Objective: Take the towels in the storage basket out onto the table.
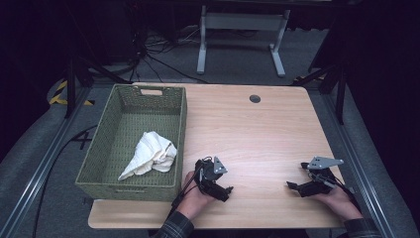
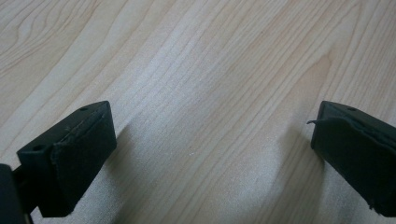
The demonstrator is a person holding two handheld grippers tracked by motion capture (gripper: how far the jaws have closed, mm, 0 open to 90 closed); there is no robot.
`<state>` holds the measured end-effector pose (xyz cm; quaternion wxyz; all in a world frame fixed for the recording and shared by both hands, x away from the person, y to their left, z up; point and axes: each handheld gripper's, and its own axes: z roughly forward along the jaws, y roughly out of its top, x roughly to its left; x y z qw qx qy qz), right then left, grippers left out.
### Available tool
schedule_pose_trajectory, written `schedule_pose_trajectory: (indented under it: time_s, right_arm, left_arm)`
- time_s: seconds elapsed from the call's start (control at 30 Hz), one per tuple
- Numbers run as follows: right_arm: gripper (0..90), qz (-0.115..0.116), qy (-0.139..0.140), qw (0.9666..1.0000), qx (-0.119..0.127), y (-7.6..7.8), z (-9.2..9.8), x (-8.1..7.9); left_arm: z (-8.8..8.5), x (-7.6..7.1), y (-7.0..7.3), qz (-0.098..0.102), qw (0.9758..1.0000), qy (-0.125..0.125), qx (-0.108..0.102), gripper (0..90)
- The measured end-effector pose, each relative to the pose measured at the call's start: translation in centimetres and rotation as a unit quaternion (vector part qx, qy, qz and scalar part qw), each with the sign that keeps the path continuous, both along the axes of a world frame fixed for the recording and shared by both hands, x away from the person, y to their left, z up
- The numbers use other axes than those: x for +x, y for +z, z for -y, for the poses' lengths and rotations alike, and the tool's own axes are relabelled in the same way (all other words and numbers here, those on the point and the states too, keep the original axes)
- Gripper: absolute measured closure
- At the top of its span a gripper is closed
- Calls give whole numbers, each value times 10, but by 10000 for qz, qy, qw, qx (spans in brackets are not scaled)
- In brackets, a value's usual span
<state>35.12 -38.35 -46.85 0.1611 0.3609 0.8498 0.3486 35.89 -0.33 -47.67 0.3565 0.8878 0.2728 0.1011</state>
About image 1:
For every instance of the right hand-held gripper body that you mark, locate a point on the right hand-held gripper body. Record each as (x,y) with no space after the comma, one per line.
(322,173)

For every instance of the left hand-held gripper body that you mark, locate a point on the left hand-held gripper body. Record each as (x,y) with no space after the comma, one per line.
(208,172)

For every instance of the white towel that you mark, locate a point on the white towel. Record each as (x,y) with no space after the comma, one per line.
(152,155)

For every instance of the green woven basket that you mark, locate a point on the green woven basket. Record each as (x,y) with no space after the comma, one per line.
(132,139)

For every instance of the person's left hand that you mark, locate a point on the person's left hand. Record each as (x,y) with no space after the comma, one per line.
(193,200)

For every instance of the person's right hand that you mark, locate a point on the person's right hand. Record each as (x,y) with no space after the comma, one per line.
(340,203)

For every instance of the black tripod stand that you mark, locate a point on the black tripod stand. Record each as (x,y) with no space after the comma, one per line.
(340,92)
(71,86)

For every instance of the round grey table grommet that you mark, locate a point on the round grey table grommet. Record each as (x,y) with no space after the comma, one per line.
(255,98)

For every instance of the black floor tape mark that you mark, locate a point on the black floor tape mark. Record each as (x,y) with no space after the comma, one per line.
(82,140)

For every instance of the yellow black floor tape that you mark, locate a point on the yellow black floor tape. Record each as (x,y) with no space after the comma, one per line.
(57,95)

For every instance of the grey metal floor rail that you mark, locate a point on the grey metal floor rail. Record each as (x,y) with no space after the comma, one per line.
(39,172)
(360,172)

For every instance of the grey metal desk frame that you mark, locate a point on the grey metal desk frame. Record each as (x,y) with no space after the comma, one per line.
(242,21)

